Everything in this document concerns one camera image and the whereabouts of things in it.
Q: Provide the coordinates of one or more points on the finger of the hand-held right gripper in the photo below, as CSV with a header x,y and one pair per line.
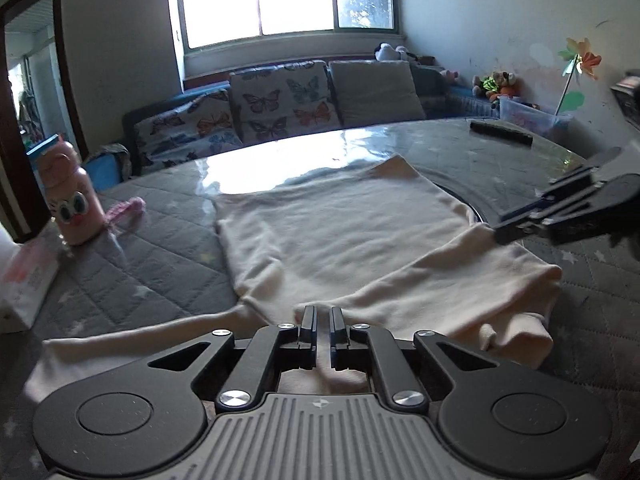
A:
x,y
570,177
545,225

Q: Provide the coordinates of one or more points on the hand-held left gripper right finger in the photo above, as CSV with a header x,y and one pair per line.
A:
x,y
339,327

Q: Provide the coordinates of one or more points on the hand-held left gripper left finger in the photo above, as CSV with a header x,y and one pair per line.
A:
x,y
307,327

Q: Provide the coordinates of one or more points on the cream knit garment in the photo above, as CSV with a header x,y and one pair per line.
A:
x,y
350,220

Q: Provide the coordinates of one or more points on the round dark turntable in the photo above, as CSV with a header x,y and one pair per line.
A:
x,y
480,207

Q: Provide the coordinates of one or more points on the clear plastic storage box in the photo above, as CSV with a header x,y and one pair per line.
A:
x,y
530,120

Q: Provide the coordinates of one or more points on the black remote control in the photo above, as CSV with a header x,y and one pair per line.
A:
x,y
500,131

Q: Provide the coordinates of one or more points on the dark box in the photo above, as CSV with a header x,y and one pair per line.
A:
x,y
627,97

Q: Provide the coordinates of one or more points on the brown plush bear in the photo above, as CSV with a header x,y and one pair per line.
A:
x,y
506,82

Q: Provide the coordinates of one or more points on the colourful pinwheel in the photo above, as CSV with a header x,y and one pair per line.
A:
x,y
580,57

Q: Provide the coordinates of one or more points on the green plush toy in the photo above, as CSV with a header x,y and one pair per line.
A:
x,y
482,86

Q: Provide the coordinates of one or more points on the pink plush toy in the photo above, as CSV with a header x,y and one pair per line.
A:
x,y
450,76

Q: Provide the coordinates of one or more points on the blue sofa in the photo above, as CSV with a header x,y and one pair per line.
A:
x,y
435,82

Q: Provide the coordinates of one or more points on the plain beige pillow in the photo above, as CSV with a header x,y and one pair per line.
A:
x,y
375,92

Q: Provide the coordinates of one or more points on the white plush toy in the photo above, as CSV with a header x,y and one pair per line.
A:
x,y
390,52

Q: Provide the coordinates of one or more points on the blue cushion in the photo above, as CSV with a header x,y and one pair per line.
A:
x,y
107,175

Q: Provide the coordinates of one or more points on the grey crumpled cloth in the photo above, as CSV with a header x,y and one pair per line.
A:
x,y
112,150

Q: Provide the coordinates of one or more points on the pink cartoon face bottle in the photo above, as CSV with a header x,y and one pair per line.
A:
x,y
72,200

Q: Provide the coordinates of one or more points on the white tissue pack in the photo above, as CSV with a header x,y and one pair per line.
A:
x,y
25,280

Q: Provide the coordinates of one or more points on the blue cabinet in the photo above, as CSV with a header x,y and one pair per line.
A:
x,y
42,146

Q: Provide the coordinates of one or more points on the dark wooden door frame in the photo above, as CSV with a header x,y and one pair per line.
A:
x,y
12,195

